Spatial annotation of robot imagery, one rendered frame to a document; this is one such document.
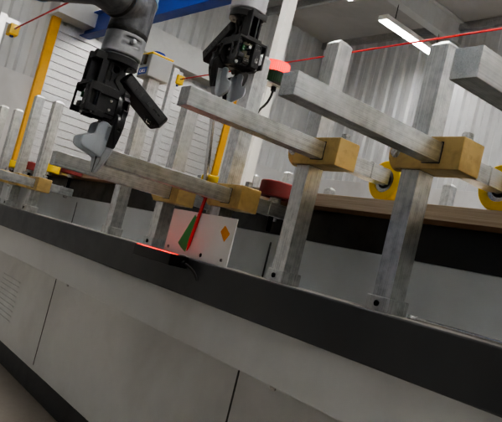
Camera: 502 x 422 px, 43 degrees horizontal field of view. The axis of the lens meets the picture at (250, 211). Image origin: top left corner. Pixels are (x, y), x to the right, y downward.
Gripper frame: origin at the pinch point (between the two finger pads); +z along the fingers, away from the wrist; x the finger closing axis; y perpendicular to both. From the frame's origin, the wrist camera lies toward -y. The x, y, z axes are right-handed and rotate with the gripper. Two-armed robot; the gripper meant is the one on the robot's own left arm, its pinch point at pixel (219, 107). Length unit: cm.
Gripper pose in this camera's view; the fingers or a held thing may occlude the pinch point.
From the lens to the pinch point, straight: 135.7
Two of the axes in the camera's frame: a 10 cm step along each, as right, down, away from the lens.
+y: 5.8, 0.6, -8.1
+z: -2.3, 9.7, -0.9
